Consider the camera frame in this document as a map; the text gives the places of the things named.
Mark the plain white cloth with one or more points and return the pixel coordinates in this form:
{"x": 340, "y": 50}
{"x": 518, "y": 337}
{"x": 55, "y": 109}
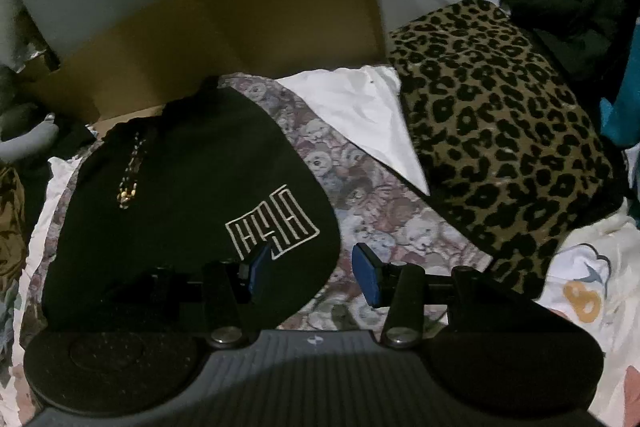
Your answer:
{"x": 360, "y": 117}

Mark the cardboard box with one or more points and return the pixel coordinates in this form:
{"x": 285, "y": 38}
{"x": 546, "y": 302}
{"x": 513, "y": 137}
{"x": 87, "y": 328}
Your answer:
{"x": 225, "y": 32}

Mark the black bag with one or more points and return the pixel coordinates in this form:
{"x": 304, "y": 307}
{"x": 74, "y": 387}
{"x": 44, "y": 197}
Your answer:
{"x": 575, "y": 32}

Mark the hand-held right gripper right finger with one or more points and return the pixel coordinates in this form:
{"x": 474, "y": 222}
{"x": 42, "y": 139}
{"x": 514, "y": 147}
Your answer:
{"x": 365, "y": 279}

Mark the white printed blanket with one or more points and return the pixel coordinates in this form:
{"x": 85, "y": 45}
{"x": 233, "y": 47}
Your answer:
{"x": 590, "y": 297}

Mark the black zip sweater with logo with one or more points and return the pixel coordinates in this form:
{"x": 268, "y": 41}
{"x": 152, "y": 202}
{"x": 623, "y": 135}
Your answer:
{"x": 190, "y": 167}

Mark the leopard print garment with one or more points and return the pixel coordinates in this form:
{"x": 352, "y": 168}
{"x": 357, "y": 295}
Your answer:
{"x": 500, "y": 132}

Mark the olive brown garment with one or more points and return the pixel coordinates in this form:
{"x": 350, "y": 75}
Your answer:
{"x": 10, "y": 217}

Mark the bear print cloth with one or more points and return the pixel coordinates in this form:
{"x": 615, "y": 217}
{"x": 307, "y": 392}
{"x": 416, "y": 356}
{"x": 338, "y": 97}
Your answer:
{"x": 360, "y": 207}

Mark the grey-blue sweatshirt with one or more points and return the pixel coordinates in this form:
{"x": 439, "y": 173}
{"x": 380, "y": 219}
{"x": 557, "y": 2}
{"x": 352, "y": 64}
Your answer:
{"x": 27, "y": 137}

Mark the teal printed cloth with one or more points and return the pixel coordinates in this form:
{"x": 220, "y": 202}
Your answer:
{"x": 622, "y": 117}

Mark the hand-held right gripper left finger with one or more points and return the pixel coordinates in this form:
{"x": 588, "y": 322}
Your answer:
{"x": 261, "y": 269}

